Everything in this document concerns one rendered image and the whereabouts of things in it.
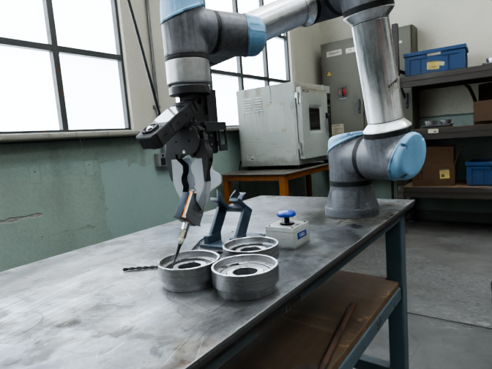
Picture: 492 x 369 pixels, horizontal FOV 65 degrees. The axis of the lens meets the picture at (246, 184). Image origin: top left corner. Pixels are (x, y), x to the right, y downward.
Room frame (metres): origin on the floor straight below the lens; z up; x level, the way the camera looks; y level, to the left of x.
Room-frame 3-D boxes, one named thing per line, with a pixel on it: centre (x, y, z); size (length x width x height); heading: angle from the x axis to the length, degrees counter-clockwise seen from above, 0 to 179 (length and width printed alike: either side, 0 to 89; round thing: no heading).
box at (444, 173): (3.77, -1.88, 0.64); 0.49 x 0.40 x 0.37; 58
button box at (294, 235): (0.83, -0.09, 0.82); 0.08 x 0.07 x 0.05; 143
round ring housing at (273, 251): (0.70, 0.00, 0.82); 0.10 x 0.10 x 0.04
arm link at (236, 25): (0.75, 0.01, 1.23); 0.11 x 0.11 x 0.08; 33
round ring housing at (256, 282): (0.59, 0.01, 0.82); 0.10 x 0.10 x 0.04
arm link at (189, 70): (0.69, 0.09, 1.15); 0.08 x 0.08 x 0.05
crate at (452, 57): (3.78, -1.91, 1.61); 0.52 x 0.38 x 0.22; 56
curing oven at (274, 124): (3.25, -0.40, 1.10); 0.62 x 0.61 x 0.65; 143
